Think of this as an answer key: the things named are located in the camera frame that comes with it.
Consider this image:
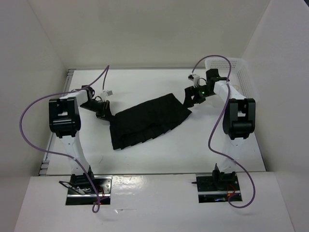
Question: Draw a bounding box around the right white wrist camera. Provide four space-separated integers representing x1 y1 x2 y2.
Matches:
188 73 200 87

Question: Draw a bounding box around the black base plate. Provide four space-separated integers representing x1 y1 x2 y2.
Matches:
59 175 112 205
191 172 242 203

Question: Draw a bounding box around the purple cable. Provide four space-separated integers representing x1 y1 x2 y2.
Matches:
192 55 257 208
19 64 111 213

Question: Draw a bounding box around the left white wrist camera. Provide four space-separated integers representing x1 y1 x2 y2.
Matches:
100 90 113 101

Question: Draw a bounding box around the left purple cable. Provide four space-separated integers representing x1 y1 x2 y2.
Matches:
19 64 111 213

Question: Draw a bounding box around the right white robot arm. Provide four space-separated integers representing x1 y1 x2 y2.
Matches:
183 69 256 192

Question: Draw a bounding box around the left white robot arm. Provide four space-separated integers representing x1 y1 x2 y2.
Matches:
48 86 112 193

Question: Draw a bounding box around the black pleated skirt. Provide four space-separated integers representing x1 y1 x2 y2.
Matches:
110 93 192 150

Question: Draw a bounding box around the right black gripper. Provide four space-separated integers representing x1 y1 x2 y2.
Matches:
183 84 216 109

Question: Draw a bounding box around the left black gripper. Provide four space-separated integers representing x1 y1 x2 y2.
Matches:
79 100 114 122

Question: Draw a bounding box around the white plastic basket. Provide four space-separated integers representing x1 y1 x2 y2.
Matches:
205 57 260 102

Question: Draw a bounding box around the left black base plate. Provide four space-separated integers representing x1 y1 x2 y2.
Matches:
59 175 112 205

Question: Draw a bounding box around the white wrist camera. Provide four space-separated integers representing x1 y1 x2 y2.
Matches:
100 90 113 101
188 73 200 87

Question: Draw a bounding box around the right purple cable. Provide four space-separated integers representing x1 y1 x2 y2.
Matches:
192 55 257 208

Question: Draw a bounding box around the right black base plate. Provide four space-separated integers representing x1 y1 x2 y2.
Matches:
191 172 242 203

